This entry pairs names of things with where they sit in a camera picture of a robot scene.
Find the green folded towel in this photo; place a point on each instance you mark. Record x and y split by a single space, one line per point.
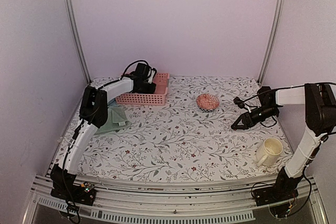
117 120

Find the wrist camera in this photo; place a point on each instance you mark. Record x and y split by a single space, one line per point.
242 105
145 72

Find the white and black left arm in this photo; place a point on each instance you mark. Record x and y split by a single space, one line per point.
93 114

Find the aluminium front rail frame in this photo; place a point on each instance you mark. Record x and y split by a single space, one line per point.
227 201

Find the pink perforated plastic basket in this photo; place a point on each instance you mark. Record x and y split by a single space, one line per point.
157 98

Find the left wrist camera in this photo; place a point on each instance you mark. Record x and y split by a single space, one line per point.
145 72

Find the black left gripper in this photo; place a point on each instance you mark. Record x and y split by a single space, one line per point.
151 90

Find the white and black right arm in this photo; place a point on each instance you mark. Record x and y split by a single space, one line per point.
319 101

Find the right aluminium corner post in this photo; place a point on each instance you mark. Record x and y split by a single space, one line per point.
271 41

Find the red patterned bowl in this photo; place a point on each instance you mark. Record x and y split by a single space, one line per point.
207 102

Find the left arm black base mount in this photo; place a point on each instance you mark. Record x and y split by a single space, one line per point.
64 187

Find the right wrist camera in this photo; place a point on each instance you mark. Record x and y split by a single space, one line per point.
242 105

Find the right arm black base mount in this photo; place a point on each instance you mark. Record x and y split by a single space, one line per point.
284 188

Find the cream ceramic mug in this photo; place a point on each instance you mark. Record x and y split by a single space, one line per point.
268 152

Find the left aluminium corner post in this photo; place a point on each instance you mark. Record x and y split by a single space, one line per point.
76 38

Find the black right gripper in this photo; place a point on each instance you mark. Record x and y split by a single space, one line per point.
250 121

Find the aluminium corner post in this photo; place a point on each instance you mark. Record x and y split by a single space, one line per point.
76 38
271 41

